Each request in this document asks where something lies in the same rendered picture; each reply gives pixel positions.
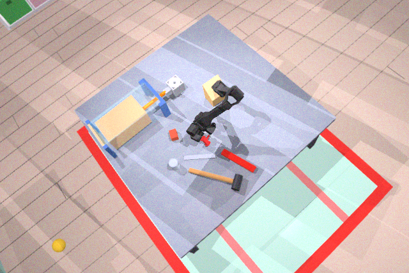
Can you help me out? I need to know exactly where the white flat bar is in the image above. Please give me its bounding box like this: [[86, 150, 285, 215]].
[[184, 154, 215, 160]]

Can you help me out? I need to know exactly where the red flat bar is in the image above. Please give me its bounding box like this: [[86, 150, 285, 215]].
[[221, 149, 256, 172]]

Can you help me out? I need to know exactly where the white cylinder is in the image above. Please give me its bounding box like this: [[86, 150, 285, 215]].
[[169, 159, 180, 171]]

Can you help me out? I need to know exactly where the mallet with wooden handle and black head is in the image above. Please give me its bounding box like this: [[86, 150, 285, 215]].
[[189, 168, 243, 191]]

